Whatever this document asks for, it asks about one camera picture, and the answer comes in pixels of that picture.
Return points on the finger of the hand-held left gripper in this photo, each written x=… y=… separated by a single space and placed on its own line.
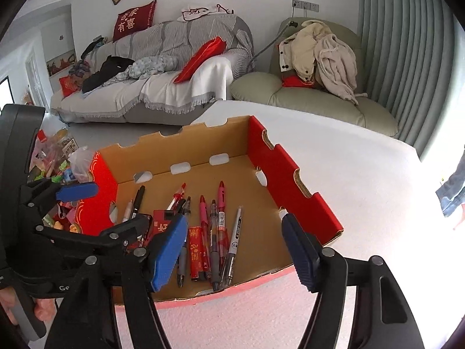
x=123 y=231
x=78 y=191

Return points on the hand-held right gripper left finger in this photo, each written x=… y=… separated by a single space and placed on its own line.
x=169 y=251

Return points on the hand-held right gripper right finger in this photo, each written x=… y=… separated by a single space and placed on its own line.
x=299 y=251

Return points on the grey white pen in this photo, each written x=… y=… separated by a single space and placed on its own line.
x=127 y=211

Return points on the small red box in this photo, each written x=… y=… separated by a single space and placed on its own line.
x=161 y=225

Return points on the red gold-print lighter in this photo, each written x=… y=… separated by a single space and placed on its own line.
x=196 y=254

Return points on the black marker pen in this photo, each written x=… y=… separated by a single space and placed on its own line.
x=137 y=201

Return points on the dark translucent pen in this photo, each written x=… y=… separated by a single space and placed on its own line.
x=215 y=254

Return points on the grey grip pen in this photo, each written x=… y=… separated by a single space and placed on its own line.
x=186 y=207

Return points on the red patterned pen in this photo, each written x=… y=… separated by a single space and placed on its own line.
x=203 y=214
x=221 y=200

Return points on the red pen white label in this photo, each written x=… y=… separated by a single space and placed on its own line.
x=178 y=196

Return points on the clear white pen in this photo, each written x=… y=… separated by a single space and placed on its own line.
x=234 y=236

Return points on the red cardboard box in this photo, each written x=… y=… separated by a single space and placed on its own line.
x=236 y=174

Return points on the person's left hand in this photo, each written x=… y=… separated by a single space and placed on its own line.
x=45 y=311

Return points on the clear plastic bag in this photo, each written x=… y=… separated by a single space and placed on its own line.
x=81 y=161

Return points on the pile of snack packets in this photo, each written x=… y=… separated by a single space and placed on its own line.
x=58 y=152

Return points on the red bag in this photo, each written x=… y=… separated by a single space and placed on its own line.
x=69 y=86

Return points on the multicoloured cloth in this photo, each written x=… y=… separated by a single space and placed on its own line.
x=80 y=69

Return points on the black clothing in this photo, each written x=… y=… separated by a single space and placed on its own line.
x=109 y=71

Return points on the grey patterned cloth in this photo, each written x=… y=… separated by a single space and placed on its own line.
x=149 y=66

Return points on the green armchair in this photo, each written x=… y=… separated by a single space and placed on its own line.
x=308 y=105

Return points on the white fringed throw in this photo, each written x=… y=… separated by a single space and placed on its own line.
x=203 y=83

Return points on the red cloth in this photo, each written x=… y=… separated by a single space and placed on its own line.
x=296 y=81

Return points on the red cushion with characters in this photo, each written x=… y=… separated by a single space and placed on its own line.
x=134 y=21

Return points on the plain red cushion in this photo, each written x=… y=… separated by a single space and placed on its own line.
x=201 y=60

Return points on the grey striped sofa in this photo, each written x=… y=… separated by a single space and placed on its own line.
x=181 y=32

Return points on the beige robe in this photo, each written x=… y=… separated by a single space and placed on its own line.
x=338 y=65

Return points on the green curtain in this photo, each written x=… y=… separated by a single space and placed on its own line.
x=399 y=61

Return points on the white garment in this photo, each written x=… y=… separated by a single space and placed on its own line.
x=196 y=11

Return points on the landscape wall picture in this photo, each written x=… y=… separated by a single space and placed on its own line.
x=60 y=64

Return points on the wall outlet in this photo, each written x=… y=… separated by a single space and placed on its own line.
x=306 y=5

